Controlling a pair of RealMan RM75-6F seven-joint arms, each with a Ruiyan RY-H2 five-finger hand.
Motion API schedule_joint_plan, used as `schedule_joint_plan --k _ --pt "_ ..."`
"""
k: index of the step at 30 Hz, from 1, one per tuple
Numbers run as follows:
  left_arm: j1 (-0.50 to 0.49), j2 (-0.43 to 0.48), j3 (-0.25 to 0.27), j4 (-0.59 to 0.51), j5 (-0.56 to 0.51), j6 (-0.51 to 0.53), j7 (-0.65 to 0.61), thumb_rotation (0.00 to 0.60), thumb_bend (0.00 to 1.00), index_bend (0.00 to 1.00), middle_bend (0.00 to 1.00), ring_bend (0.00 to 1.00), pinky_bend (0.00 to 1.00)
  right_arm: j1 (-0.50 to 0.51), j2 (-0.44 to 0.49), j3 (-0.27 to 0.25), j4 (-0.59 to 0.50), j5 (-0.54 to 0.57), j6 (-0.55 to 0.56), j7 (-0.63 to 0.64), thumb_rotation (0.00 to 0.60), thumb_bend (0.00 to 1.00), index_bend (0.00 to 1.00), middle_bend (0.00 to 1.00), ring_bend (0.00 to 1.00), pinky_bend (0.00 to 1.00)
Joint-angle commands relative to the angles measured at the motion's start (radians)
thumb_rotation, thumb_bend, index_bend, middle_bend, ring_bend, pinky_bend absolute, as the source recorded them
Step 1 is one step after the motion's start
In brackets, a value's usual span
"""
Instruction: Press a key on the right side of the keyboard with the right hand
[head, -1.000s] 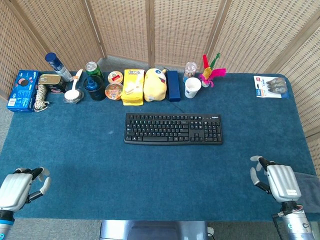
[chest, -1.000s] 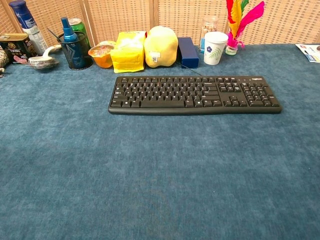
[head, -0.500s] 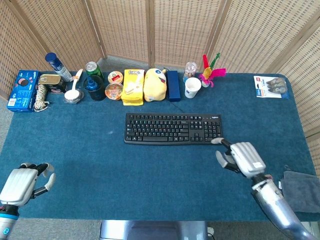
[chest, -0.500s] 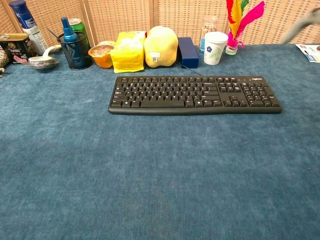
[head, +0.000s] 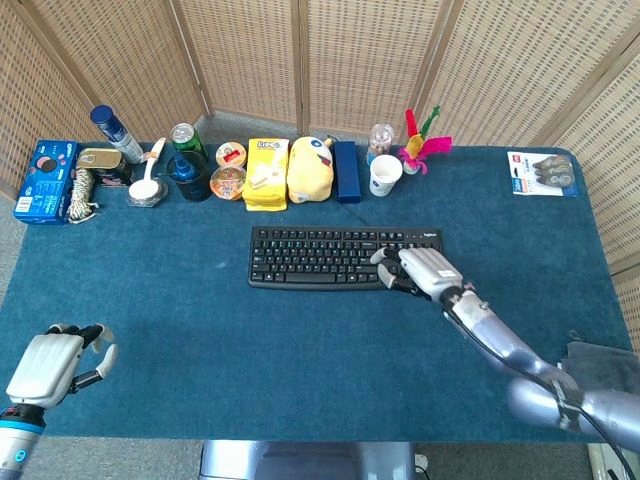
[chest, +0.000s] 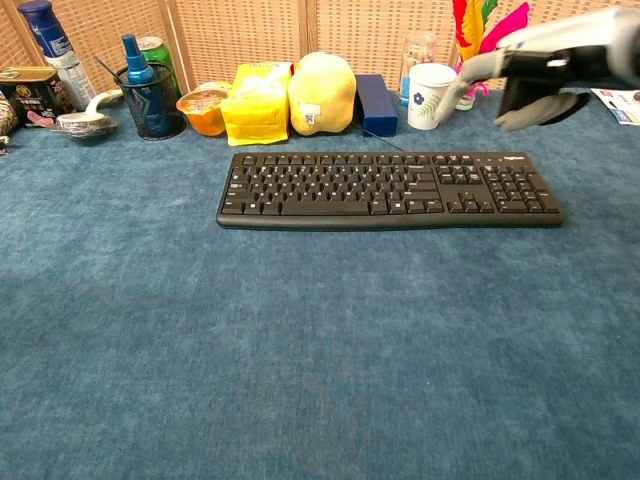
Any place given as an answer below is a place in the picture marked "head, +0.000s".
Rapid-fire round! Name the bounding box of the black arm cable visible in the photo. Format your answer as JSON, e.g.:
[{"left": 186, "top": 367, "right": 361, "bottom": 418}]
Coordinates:
[{"left": 442, "top": 307, "right": 626, "bottom": 480}]

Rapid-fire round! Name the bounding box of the woven bamboo folding screen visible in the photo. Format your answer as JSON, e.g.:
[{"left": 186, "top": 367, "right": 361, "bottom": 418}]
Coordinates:
[{"left": 0, "top": 0, "right": 640, "bottom": 351}]

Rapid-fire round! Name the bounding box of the white long-handled brush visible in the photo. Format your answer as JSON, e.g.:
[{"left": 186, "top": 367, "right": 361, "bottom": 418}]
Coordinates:
[{"left": 128, "top": 137, "right": 167, "bottom": 201}]

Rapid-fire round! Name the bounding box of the dark glass cup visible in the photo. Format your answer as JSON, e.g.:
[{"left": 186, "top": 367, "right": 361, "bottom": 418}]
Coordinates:
[{"left": 166, "top": 150, "right": 213, "bottom": 203}]

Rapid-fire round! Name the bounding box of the blue table cloth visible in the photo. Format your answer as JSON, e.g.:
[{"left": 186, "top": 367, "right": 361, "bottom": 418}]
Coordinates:
[{"left": 0, "top": 142, "right": 634, "bottom": 444}]

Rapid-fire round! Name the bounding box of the white paper cup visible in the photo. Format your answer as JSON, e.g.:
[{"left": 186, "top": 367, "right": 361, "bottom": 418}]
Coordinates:
[{"left": 369, "top": 154, "right": 404, "bottom": 198}]

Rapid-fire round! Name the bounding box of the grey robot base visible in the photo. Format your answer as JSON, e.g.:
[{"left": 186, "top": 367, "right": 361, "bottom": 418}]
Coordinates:
[{"left": 199, "top": 440, "right": 417, "bottom": 480}]

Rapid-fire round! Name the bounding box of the jelly cup with red label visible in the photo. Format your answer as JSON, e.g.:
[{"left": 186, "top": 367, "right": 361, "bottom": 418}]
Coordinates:
[{"left": 215, "top": 141, "right": 248, "bottom": 168}]

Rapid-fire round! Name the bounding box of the yellow snack bag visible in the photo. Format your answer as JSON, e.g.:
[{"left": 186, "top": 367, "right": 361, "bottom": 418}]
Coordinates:
[{"left": 242, "top": 137, "right": 291, "bottom": 212}]

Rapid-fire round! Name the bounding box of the coiled twine rope bundle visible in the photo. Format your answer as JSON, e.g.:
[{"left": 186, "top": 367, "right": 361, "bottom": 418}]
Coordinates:
[{"left": 67, "top": 167, "right": 100, "bottom": 224}]

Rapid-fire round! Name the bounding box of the blue Oreo cookie box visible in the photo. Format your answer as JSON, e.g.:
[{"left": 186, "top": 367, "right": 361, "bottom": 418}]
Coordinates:
[{"left": 13, "top": 139, "right": 79, "bottom": 225}]

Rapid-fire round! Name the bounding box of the green drink can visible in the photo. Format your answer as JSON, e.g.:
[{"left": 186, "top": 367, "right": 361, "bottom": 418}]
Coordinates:
[{"left": 170, "top": 123, "right": 208, "bottom": 160}]

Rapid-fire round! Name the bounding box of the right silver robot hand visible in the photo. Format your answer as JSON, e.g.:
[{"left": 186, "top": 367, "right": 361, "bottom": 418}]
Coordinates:
[{"left": 370, "top": 246, "right": 465, "bottom": 304}]

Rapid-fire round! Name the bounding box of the gold sardine tin can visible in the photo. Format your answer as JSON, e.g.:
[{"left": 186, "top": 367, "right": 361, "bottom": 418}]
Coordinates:
[{"left": 76, "top": 147, "right": 132, "bottom": 188}]

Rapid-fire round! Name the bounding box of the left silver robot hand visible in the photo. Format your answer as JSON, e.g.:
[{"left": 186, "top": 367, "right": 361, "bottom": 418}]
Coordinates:
[{"left": 5, "top": 322, "right": 119, "bottom": 412}]

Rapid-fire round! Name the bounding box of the dark blue rectangular box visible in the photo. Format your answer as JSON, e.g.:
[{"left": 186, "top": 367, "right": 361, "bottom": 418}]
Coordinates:
[{"left": 333, "top": 140, "right": 362, "bottom": 204}]

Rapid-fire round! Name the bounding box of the dark grey cloth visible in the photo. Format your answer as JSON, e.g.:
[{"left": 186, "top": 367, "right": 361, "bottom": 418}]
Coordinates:
[{"left": 559, "top": 340, "right": 640, "bottom": 396}]

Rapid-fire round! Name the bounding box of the blue small bottle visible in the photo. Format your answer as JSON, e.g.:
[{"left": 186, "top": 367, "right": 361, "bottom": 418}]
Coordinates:
[{"left": 171, "top": 152, "right": 197, "bottom": 182}]

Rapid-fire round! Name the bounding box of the orange jelly cup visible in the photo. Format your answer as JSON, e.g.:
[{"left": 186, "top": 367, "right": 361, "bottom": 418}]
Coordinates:
[{"left": 209, "top": 165, "right": 248, "bottom": 202}]

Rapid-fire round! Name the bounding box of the blister pack of clips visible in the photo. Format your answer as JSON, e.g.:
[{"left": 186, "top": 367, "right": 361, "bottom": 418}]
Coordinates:
[{"left": 506, "top": 151, "right": 581, "bottom": 198}]

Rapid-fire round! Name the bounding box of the clear jar of sticks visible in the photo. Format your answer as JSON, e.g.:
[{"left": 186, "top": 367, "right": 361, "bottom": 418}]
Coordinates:
[{"left": 366, "top": 123, "right": 395, "bottom": 166}]

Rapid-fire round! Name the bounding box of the black computer keyboard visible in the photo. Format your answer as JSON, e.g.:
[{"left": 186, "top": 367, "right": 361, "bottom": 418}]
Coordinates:
[{"left": 247, "top": 225, "right": 444, "bottom": 292}]

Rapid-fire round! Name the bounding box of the yellow plush toy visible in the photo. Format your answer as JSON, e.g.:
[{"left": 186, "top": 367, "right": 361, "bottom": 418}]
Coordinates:
[{"left": 287, "top": 135, "right": 335, "bottom": 205}]

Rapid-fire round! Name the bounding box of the colourful feather shuttlecock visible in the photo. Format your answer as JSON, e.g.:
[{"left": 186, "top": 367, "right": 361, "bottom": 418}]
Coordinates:
[{"left": 397, "top": 105, "right": 454, "bottom": 176}]

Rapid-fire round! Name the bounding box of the blue spray aerosol can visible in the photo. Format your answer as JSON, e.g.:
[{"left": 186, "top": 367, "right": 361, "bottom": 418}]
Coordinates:
[{"left": 90, "top": 104, "right": 145, "bottom": 165}]

